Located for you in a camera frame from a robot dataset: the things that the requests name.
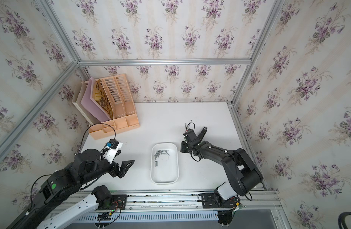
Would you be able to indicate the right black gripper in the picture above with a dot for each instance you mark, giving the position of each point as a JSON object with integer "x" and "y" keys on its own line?
{"x": 182, "y": 148}

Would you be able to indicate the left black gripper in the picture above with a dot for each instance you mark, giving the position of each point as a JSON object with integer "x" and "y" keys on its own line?
{"x": 115, "y": 172}

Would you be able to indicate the white plastic storage tray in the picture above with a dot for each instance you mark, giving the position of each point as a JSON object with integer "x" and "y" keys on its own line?
{"x": 168, "y": 171}

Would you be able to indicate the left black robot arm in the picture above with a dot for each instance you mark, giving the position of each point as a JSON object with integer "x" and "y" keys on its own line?
{"x": 87, "y": 166}

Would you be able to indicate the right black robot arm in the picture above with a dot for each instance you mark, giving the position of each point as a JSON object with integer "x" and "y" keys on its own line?
{"x": 242, "y": 173}

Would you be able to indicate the pile of silver screws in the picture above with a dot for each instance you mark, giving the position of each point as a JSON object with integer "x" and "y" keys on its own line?
{"x": 161, "y": 155}

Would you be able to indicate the black stapler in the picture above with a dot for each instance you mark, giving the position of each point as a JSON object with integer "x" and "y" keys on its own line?
{"x": 202, "y": 134}

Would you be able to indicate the beige folder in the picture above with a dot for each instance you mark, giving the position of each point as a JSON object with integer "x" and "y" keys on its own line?
{"x": 79, "y": 91}

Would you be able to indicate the beige desk file organizer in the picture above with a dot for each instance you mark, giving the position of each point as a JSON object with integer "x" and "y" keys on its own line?
{"x": 114, "y": 96}

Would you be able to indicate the pink folder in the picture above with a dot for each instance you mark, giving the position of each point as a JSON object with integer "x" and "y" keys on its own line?
{"x": 89, "y": 103}

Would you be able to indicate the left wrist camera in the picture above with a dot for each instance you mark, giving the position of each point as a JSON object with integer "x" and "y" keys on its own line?
{"x": 111, "y": 150}

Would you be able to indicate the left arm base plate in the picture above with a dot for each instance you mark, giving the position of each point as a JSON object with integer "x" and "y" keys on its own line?
{"x": 116, "y": 201}

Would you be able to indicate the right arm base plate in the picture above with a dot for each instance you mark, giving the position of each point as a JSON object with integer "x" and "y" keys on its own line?
{"x": 214, "y": 201}

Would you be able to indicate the aluminium mounting rail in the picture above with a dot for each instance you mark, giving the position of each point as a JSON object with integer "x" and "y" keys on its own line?
{"x": 147, "y": 201}

